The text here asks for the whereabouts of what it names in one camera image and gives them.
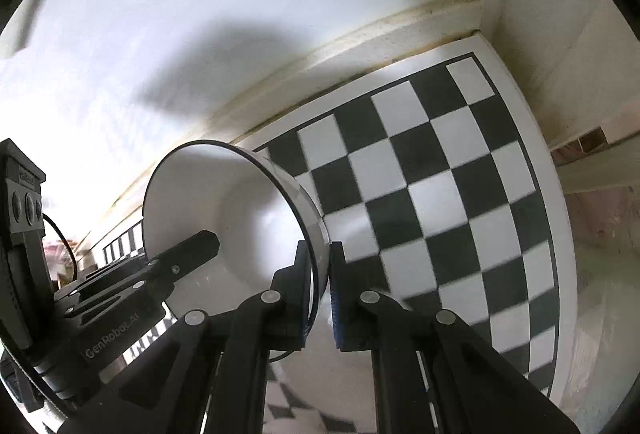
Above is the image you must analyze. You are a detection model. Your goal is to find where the black cable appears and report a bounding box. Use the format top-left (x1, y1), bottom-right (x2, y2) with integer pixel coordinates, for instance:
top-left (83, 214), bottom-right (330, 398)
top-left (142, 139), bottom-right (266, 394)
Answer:
top-left (42, 213), bottom-right (77, 281)

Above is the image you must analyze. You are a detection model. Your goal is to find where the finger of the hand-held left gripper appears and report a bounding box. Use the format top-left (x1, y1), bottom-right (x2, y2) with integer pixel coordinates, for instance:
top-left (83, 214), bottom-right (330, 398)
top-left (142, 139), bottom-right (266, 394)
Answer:
top-left (52, 231), bottom-right (221, 320)

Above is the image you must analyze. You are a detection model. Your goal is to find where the black white checkered tablecloth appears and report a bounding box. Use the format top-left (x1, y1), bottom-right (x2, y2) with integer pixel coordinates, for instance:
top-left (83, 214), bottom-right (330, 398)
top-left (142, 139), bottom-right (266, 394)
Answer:
top-left (102, 39), bottom-right (571, 434)

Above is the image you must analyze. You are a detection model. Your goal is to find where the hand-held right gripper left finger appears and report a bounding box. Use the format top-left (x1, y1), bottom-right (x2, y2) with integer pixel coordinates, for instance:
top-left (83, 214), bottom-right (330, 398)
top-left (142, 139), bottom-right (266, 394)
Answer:
top-left (57, 241), bottom-right (321, 434)

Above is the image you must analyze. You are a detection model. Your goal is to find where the white bowl with dark rim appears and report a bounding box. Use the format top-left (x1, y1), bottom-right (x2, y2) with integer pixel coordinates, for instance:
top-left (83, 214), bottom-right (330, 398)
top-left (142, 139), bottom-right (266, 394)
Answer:
top-left (142, 140), bottom-right (332, 362)

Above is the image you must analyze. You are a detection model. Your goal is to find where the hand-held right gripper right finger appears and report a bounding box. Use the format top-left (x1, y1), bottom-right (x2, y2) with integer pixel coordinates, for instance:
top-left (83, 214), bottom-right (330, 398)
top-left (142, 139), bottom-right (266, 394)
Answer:
top-left (330, 241), bottom-right (583, 434)

